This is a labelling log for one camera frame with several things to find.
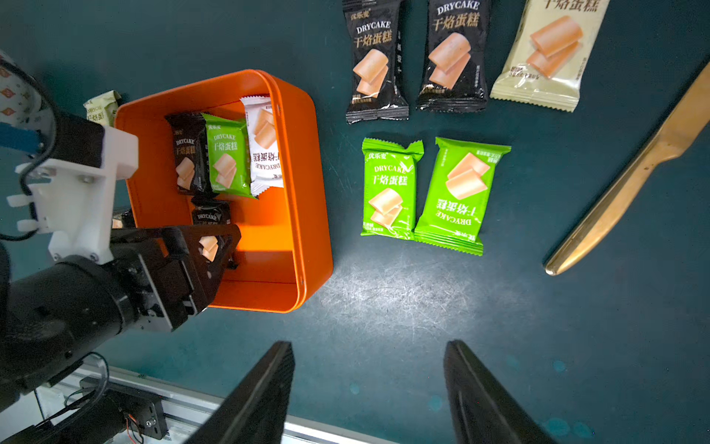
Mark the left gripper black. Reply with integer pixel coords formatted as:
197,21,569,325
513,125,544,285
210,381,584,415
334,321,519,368
110,208,241,332

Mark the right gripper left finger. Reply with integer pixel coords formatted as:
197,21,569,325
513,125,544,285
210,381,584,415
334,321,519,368
187,342,295,443

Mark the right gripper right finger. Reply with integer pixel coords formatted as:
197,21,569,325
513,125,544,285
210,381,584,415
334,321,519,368
444,340,554,443

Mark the black cookie packet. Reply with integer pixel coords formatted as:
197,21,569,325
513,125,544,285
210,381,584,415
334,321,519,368
192,200,231,225
342,0,410,124
165,112,212,195
416,0,491,114

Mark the green cookie packet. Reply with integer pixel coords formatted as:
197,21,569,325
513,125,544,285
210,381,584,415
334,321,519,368
414,137,511,256
362,138,425,241
202,113,253,198

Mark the white cookie packet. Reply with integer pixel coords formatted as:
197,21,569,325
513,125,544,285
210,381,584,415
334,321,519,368
240,95,283,197

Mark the cream cookie packet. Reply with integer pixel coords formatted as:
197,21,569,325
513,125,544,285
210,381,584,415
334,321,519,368
490,0,608,112
83,90,121,127

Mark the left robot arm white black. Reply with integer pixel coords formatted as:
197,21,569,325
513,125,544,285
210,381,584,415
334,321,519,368
1,224,241,409

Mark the orange storage box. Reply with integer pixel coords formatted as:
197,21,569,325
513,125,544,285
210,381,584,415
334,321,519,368
115,70,334,313

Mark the golden knife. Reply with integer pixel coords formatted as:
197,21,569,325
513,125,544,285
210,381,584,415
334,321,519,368
545,67,709,277

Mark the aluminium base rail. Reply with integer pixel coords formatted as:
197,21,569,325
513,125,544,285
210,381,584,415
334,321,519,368
0,354,400,444

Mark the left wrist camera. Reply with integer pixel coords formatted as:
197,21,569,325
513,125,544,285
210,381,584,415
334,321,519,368
7,126,139,265

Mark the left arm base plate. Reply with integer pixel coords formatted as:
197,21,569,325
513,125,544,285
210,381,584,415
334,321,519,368
4,376,170,444

